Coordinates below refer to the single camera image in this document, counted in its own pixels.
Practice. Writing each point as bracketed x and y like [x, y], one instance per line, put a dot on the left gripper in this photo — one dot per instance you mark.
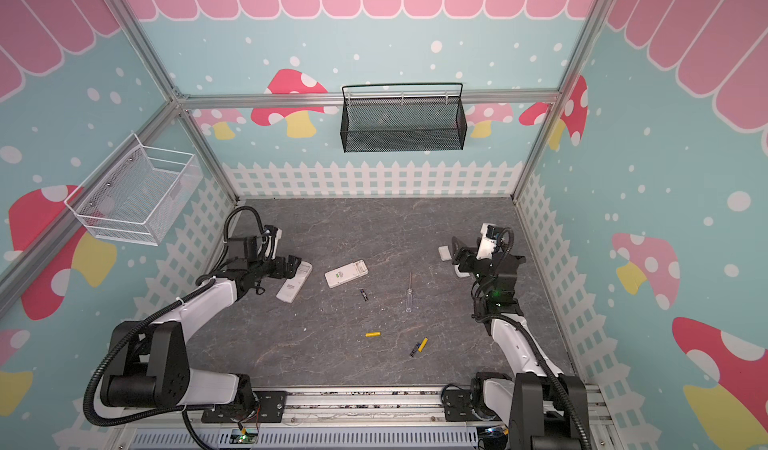
[291, 267]

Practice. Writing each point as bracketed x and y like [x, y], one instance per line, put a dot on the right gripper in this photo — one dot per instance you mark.
[470, 255]

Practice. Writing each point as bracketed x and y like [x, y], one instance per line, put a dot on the aluminium mounting rail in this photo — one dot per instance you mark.
[361, 406]

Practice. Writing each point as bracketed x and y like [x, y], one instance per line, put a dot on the clear handle screwdriver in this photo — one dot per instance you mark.
[409, 294]

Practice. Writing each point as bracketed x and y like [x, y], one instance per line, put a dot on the white wire mesh basket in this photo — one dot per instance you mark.
[136, 195]

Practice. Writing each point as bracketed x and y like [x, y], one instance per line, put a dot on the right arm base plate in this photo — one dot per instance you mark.
[458, 406]

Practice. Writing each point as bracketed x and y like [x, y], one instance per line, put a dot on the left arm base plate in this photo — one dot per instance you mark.
[267, 406]

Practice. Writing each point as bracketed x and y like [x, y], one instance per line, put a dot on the white battery cover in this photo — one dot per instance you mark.
[461, 274]
[444, 253]

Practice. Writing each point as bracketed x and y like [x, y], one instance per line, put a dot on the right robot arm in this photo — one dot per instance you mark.
[540, 405]

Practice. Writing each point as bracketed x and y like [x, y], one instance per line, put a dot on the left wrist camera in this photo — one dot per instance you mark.
[270, 236]

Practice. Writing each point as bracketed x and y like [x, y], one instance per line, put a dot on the white vented cable duct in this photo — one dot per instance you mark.
[344, 438]

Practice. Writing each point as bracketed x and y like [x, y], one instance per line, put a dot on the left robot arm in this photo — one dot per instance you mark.
[148, 366]

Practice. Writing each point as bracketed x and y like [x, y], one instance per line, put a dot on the white remote control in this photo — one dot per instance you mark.
[346, 273]
[291, 287]

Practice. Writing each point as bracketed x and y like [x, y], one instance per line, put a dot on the black wire mesh basket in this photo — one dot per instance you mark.
[416, 116]

